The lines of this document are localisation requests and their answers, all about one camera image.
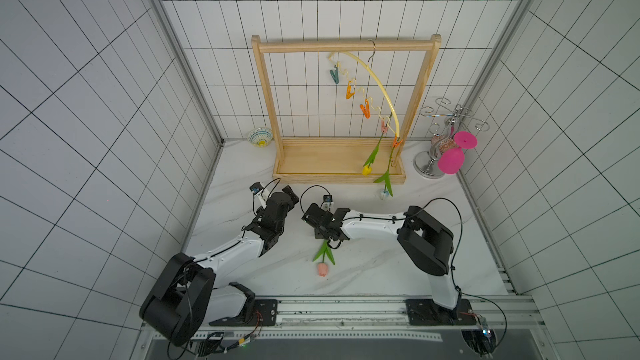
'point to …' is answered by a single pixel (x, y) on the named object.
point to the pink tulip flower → (322, 267)
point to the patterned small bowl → (260, 137)
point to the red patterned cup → (442, 144)
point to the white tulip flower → (386, 177)
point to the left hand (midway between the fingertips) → (281, 196)
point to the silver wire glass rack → (430, 164)
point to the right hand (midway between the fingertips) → (316, 231)
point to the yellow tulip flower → (367, 169)
